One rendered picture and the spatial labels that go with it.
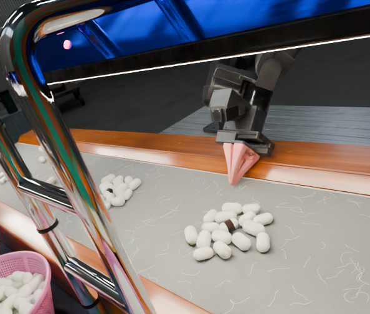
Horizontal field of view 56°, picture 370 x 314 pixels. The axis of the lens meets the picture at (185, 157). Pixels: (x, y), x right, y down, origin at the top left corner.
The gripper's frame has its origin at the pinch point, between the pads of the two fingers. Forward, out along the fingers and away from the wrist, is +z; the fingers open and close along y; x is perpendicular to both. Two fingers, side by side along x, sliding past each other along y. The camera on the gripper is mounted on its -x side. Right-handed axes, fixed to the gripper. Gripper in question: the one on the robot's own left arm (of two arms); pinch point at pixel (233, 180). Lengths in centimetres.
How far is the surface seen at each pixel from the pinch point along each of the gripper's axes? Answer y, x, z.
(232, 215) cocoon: 6.3, -6.1, 7.0
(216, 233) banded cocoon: 6.8, -9.4, 10.6
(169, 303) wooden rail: 9.8, -18.7, 20.7
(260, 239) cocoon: 13.8, -8.4, 9.6
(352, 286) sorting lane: 26.8, -7.8, 11.8
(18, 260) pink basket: -26.1, -22.1, 26.5
